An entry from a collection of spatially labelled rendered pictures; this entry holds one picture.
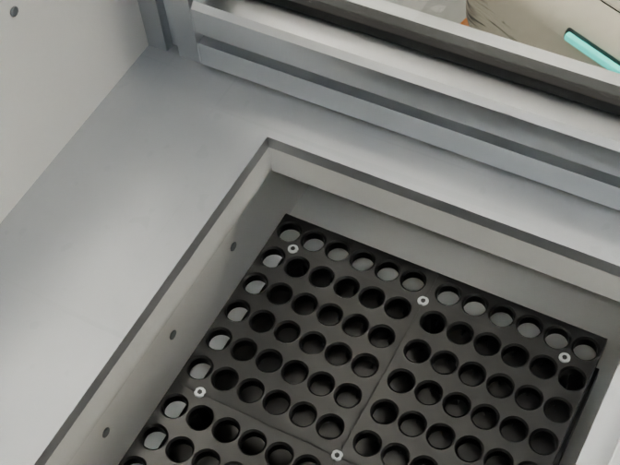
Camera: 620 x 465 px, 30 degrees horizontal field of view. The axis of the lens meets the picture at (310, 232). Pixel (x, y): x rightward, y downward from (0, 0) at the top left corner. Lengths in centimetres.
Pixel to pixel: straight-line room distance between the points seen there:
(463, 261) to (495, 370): 12
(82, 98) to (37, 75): 4
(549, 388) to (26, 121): 28
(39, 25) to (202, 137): 10
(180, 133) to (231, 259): 8
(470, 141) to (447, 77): 3
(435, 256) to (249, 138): 14
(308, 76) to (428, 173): 8
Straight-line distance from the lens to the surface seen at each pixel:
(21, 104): 56
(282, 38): 57
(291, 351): 56
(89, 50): 59
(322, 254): 59
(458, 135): 56
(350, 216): 69
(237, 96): 61
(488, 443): 54
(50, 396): 52
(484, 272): 66
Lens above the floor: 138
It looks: 54 degrees down
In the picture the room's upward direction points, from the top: 7 degrees counter-clockwise
